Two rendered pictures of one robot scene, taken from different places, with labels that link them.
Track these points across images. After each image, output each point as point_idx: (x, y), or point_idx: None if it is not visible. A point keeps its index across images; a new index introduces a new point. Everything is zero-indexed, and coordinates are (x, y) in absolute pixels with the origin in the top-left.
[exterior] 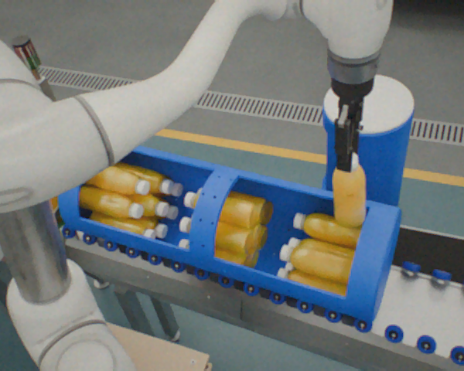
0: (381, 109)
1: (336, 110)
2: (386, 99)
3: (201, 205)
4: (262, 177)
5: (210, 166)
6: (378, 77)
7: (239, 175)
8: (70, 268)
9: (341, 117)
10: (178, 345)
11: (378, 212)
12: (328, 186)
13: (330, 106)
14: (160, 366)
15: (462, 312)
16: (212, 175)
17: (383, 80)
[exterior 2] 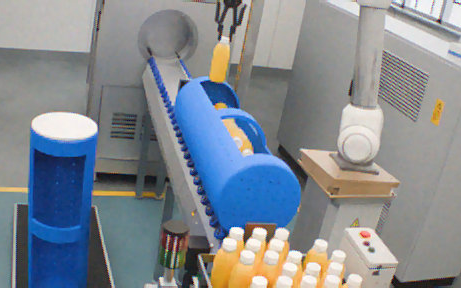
0: (70, 120)
1: (79, 133)
2: (59, 119)
3: (251, 118)
4: (207, 107)
5: (218, 119)
6: (35, 122)
7: (215, 110)
8: (349, 104)
9: (244, 3)
10: (308, 155)
11: (202, 79)
12: (84, 208)
13: (76, 135)
14: (322, 158)
15: None
16: (228, 114)
17: (38, 120)
